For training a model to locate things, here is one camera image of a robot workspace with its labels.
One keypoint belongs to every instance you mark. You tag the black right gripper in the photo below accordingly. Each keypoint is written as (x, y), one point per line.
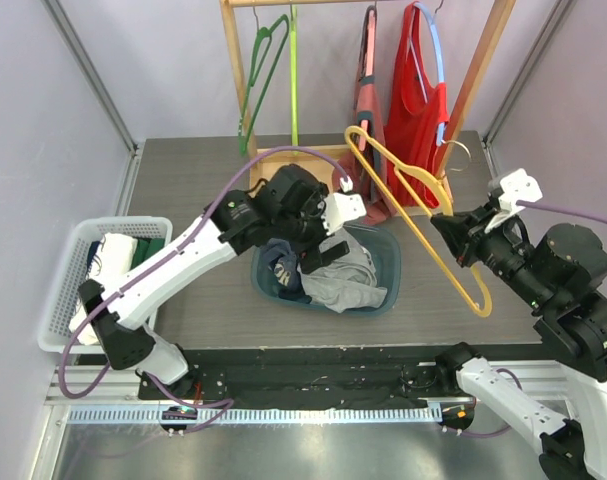
(472, 236)

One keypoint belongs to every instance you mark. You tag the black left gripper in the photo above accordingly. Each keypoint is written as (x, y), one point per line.
(310, 256)

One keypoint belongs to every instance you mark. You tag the grey tank top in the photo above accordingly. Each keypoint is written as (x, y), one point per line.
(350, 282)

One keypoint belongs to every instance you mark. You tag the yellow hanger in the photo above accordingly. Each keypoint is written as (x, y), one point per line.
(445, 206)

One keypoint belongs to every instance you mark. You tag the lime green hanger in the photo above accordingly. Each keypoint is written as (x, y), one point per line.
(293, 37)

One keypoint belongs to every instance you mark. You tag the pink hanger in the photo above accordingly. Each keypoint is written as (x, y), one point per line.
(365, 95)

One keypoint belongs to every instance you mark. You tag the dark green hanger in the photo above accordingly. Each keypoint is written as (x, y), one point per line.
(267, 49)

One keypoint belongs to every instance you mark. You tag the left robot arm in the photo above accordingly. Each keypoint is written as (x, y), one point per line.
(293, 205)

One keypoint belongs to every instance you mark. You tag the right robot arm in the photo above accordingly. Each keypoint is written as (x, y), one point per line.
(558, 279)

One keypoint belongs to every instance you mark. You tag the light blue hanger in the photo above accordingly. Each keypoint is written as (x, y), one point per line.
(438, 56)

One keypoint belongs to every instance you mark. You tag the red tank top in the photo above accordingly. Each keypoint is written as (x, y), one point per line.
(410, 131)

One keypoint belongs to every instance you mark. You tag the teal plastic tub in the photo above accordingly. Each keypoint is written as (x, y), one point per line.
(386, 259)

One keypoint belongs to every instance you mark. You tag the wooden clothes rack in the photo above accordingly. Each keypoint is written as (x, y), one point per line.
(493, 29)

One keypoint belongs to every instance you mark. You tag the green folded cloth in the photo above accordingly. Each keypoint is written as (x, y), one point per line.
(145, 249)

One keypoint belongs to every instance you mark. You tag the white plastic basket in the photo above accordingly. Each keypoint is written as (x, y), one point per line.
(54, 333)

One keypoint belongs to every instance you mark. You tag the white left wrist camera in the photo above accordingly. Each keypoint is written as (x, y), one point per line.
(342, 207)

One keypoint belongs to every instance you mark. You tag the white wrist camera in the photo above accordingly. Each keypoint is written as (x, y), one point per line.
(342, 207)
(505, 193)

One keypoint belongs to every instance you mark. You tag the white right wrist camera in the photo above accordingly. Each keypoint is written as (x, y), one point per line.
(505, 193)

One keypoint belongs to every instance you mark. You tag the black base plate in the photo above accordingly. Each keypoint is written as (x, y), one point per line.
(316, 378)

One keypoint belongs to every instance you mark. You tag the white slotted cable duct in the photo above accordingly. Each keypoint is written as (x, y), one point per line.
(168, 414)

